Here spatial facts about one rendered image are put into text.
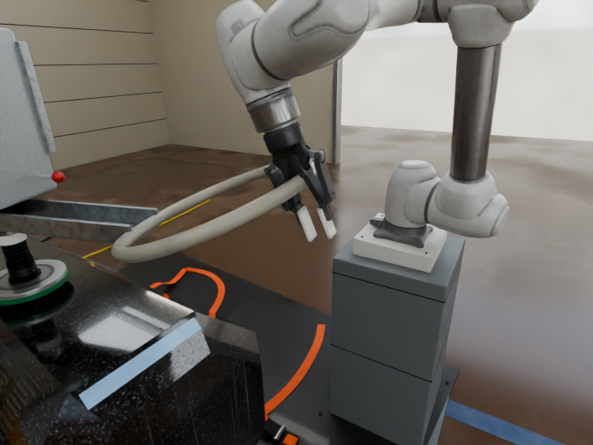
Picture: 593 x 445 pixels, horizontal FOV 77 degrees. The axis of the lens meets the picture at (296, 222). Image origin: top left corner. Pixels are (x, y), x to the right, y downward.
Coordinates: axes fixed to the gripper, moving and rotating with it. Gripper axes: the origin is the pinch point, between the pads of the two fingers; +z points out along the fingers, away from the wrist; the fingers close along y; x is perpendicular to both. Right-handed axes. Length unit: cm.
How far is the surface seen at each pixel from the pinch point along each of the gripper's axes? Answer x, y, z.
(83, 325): 22, 66, 9
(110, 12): -412, 497, -260
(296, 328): -82, 94, 95
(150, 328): 15, 50, 15
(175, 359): 17, 43, 23
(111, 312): 15, 64, 10
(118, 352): 25, 50, 14
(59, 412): 41, 50, 16
